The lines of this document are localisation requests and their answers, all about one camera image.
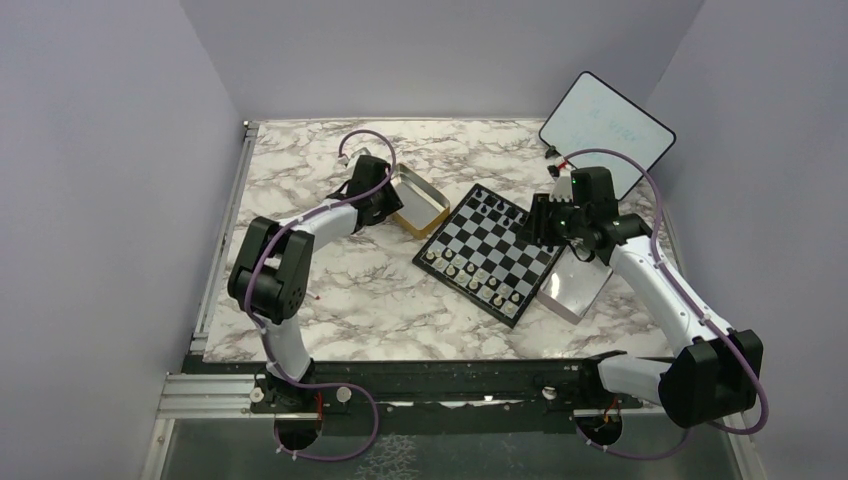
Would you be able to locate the small whiteboard on stand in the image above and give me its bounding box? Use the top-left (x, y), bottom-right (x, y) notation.
top-left (539, 71), bottom-right (677, 170)

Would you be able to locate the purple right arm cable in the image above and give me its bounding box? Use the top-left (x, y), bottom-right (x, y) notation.
top-left (548, 148), bottom-right (771, 462)

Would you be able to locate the yellow metal tin box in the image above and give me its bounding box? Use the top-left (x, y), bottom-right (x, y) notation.
top-left (391, 163), bottom-right (451, 240)

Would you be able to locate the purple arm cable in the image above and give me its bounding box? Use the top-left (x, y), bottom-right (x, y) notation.
top-left (242, 129), bottom-right (399, 463)
top-left (548, 148), bottom-right (771, 462)

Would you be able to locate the aluminium frame rail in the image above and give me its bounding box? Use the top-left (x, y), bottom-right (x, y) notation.
top-left (188, 120), bottom-right (261, 355)

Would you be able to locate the silver metal tin lid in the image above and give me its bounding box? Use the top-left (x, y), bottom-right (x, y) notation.
top-left (536, 252), bottom-right (612, 324)

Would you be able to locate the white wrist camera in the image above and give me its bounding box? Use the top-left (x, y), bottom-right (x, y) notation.
top-left (548, 165), bottom-right (573, 203)

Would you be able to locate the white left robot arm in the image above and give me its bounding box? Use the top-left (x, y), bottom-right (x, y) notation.
top-left (227, 155), bottom-right (403, 411)

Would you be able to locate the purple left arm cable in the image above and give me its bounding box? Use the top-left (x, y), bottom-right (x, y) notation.
top-left (242, 129), bottom-right (399, 463)

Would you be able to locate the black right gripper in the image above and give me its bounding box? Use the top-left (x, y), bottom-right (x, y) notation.
top-left (516, 193), bottom-right (589, 246)

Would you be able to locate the black and white chessboard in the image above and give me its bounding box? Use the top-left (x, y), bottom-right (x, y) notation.
top-left (412, 184), bottom-right (565, 328)

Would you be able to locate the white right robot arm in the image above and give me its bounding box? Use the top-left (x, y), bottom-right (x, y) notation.
top-left (518, 167), bottom-right (766, 428)

